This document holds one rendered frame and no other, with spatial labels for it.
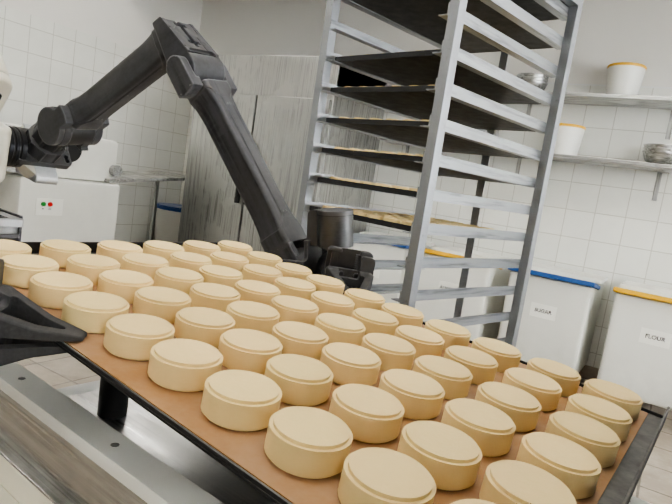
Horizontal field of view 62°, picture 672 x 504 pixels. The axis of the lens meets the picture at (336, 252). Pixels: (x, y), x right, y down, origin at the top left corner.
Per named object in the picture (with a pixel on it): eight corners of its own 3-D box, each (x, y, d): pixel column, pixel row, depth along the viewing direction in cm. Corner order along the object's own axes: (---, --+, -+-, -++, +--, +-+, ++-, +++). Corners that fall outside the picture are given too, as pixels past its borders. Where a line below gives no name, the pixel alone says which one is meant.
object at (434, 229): (410, 233, 143) (412, 221, 143) (402, 231, 145) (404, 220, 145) (527, 241, 188) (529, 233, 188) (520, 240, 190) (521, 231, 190)
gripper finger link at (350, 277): (374, 338, 73) (361, 317, 82) (385, 285, 72) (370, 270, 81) (323, 331, 72) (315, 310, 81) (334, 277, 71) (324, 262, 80)
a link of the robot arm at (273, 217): (205, 74, 104) (159, 68, 94) (224, 55, 100) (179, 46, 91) (311, 281, 99) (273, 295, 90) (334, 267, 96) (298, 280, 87)
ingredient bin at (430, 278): (400, 350, 412) (418, 247, 403) (432, 336, 467) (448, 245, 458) (472, 371, 385) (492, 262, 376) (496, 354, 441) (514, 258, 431)
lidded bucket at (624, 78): (641, 103, 385) (648, 71, 382) (639, 95, 364) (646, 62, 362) (603, 101, 397) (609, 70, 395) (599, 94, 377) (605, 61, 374)
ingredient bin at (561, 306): (486, 376, 380) (507, 265, 371) (511, 358, 435) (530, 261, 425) (570, 402, 352) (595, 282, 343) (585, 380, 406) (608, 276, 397)
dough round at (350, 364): (365, 365, 50) (370, 344, 49) (385, 391, 45) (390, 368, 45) (311, 360, 48) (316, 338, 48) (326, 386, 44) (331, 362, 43)
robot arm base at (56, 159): (60, 137, 131) (6, 129, 122) (77, 118, 127) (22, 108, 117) (69, 169, 129) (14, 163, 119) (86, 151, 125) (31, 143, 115)
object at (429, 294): (399, 302, 145) (401, 290, 145) (391, 299, 147) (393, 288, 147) (517, 294, 190) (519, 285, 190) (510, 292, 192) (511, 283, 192)
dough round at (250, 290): (263, 296, 65) (266, 279, 64) (285, 311, 61) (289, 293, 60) (224, 295, 62) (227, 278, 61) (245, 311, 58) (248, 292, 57)
